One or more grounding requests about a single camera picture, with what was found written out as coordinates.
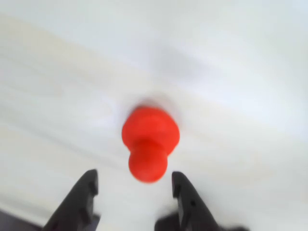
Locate red rubber duck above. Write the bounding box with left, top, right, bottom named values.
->
left=121, top=105, right=181, bottom=185

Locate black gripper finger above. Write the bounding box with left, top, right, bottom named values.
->
left=155, top=171, right=246, bottom=231
left=44, top=169, right=101, bottom=231

